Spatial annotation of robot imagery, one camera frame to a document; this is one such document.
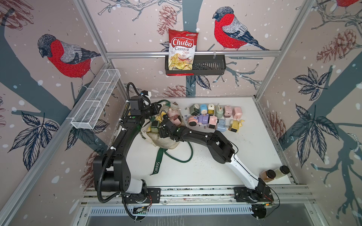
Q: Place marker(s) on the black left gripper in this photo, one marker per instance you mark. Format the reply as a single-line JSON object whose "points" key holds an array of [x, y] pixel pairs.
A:
{"points": [[155, 110]]}

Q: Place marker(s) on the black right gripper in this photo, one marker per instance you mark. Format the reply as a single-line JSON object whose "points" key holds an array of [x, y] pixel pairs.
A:
{"points": [[161, 133]]}

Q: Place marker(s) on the canvas tote bag green handles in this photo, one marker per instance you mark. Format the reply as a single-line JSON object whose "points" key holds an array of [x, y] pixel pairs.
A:
{"points": [[164, 144]]}

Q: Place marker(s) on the pink face sharpener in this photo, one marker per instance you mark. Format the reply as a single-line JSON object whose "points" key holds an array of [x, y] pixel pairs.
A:
{"points": [[193, 121]]}

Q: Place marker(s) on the purple sharpener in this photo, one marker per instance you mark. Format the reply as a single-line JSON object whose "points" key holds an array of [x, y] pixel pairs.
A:
{"points": [[203, 120]]}

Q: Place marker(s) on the grey blue sharpener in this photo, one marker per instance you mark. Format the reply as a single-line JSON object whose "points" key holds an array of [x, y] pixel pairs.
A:
{"points": [[221, 125]]}

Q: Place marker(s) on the pale green sharpener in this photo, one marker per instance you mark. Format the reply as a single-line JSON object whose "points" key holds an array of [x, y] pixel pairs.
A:
{"points": [[219, 112]]}

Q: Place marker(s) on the yellow black square sharpener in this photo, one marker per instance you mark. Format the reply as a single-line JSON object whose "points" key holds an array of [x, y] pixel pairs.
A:
{"points": [[235, 125]]}

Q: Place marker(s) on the pink square sharpener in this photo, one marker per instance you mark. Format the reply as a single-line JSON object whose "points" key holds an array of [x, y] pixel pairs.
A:
{"points": [[237, 113]]}

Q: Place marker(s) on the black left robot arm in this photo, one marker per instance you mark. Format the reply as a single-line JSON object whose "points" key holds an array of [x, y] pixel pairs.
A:
{"points": [[112, 176]]}

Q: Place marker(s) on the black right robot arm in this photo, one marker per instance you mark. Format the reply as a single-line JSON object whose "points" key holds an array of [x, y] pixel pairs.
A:
{"points": [[221, 149]]}

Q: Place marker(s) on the bright yellow sharpener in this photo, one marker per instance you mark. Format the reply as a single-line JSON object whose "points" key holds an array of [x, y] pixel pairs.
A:
{"points": [[160, 117]]}

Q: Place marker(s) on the pale pink sharpener in bag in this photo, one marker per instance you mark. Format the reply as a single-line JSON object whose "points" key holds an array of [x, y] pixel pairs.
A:
{"points": [[173, 113]]}

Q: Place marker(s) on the red cassava chips bag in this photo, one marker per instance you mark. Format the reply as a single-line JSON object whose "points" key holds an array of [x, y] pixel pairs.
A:
{"points": [[182, 48]]}

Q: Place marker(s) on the brown spice jar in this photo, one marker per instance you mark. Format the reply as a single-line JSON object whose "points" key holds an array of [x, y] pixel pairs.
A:
{"points": [[267, 175]]}

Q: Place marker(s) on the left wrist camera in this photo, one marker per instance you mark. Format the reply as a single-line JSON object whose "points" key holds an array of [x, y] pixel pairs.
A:
{"points": [[146, 93]]}

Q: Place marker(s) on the black wall basket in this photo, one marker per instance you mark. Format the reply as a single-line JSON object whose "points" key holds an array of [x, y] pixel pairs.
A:
{"points": [[202, 65]]}

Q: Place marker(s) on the white wire mesh basket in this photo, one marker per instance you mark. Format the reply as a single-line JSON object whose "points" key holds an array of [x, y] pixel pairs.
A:
{"points": [[91, 109]]}

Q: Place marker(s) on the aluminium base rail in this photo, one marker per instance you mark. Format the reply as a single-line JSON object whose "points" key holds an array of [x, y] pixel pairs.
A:
{"points": [[216, 200]]}

